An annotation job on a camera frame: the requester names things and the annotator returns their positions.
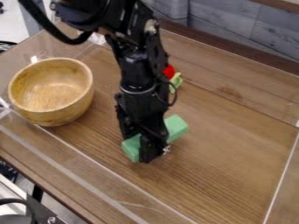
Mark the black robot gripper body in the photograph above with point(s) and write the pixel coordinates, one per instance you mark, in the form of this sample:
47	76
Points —
143	99

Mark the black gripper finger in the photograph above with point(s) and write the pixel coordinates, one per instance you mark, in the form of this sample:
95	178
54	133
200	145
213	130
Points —
153	148

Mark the green rectangular block stick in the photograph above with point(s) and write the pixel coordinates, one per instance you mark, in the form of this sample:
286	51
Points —
177	127

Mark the light wooden bowl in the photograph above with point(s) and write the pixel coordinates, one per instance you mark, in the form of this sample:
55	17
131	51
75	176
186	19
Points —
51	91

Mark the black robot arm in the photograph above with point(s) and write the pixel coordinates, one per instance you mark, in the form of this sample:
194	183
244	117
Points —
127	20

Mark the clear acrylic table barrier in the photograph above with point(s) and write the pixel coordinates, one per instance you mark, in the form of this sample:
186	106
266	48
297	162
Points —
232	171

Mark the red plush strawberry toy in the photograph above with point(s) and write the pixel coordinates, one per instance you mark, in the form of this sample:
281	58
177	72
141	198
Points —
174	77

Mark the black table clamp mount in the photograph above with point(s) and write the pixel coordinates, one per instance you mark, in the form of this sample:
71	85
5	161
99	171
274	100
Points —
22	208

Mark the grey post behind table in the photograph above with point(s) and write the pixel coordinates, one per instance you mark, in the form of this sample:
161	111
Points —
31	24

